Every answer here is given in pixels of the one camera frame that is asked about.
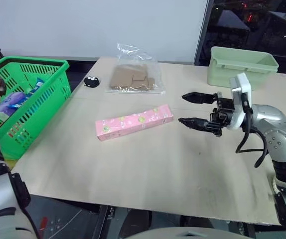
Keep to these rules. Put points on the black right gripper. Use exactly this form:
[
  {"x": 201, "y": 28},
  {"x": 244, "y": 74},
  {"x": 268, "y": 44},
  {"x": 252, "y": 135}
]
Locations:
[{"x": 222, "y": 109}]

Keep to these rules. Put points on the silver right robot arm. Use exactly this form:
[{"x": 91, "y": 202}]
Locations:
[{"x": 275, "y": 119}]

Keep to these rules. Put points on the green plastic shopping basket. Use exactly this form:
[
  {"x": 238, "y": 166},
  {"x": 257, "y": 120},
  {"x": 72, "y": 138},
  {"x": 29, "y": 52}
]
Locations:
[{"x": 48, "y": 92}]

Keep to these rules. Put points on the purple snack bag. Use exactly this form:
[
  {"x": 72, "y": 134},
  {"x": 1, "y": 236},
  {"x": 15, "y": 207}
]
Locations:
[{"x": 12, "y": 100}]

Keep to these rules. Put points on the blue snack packet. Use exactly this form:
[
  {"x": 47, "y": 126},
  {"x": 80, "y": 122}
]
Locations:
[{"x": 31, "y": 92}]

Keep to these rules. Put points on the pale green plastic bin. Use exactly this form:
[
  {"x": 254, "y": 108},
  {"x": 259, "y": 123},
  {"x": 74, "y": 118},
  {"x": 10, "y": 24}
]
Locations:
[{"x": 240, "y": 67}]

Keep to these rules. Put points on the long pink patterned box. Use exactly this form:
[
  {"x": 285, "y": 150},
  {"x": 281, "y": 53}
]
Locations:
[{"x": 133, "y": 122}]

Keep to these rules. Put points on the clear bag with cardboard pieces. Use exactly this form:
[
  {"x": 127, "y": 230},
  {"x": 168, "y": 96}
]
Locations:
[{"x": 135, "y": 74}]

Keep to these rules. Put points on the black round eyed toy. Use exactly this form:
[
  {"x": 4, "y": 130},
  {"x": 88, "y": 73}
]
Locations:
[{"x": 92, "y": 81}]

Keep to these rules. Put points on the grey robot torso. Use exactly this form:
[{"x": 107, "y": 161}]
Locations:
[{"x": 183, "y": 232}]

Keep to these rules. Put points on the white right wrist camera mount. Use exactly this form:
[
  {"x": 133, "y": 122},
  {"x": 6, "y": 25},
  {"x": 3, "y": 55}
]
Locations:
[{"x": 243, "y": 84}]

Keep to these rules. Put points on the dark window frame post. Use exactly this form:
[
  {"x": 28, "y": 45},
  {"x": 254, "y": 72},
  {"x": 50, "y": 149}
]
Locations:
[{"x": 202, "y": 32}]

